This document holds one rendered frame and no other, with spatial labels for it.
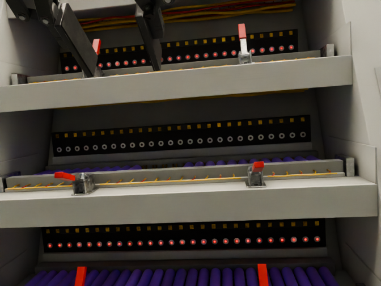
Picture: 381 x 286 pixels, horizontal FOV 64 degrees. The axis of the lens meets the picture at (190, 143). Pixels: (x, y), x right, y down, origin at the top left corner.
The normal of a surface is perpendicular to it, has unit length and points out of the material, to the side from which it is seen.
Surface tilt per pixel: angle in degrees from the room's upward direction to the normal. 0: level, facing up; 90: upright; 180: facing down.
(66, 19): 90
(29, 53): 90
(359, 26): 90
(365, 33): 90
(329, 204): 112
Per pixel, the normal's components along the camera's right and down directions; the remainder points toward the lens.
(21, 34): 0.99, -0.06
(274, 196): -0.11, 0.11
